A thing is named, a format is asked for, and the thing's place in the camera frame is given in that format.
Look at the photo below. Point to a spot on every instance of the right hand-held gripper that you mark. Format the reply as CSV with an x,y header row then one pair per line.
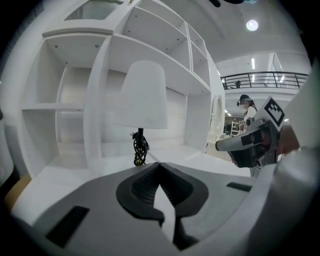
x,y
265,140

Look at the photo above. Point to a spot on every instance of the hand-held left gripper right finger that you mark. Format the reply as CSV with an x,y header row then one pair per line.
x,y
212,195

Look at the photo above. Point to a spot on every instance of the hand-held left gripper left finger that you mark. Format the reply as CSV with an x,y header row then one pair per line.
x,y
95,212

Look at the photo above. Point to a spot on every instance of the white table lamp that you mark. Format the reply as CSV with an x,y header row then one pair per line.
x,y
142,100

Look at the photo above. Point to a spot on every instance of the person's right forearm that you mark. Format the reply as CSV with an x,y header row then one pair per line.
x,y
290,140

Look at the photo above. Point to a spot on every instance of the white shelf unit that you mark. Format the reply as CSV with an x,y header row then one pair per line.
x,y
150,50

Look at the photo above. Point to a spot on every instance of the wooden side board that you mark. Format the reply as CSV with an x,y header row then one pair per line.
x,y
17,193

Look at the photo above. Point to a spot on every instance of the ceiling tube light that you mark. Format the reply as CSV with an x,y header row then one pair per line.
x,y
252,63

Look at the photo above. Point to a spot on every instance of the black balcony railing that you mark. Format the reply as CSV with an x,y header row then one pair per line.
x,y
275,72

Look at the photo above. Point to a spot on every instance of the round ceiling light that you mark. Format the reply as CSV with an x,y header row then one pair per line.
x,y
252,25

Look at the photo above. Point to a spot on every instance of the grey ribbed vent panel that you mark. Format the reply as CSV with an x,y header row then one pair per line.
x,y
95,10

